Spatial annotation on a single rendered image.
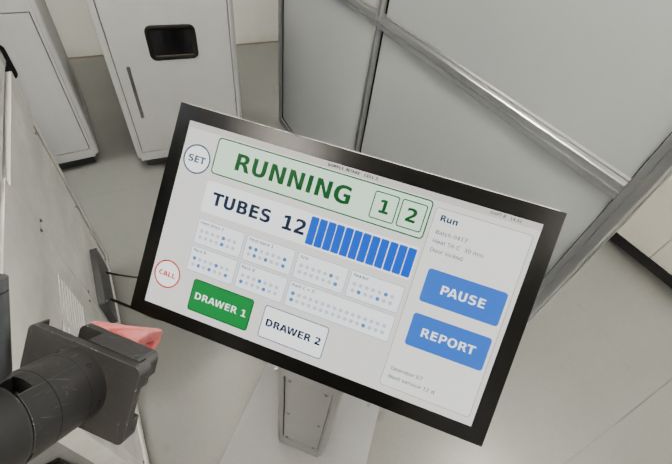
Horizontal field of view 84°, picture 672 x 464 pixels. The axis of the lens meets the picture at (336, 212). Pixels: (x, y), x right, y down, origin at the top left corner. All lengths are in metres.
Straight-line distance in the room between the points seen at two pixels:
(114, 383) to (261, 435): 1.16
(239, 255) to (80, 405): 0.27
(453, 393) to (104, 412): 0.38
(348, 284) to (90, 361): 0.29
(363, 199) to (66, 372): 0.34
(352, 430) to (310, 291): 1.04
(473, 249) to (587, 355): 1.62
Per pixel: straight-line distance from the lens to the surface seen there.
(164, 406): 1.61
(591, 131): 1.00
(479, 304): 0.50
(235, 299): 0.55
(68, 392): 0.33
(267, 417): 1.50
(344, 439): 1.49
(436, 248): 0.48
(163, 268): 0.59
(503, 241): 0.49
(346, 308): 0.50
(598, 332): 2.18
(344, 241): 0.49
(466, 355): 0.52
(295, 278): 0.51
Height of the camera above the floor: 1.48
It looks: 45 degrees down
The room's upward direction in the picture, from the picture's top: 9 degrees clockwise
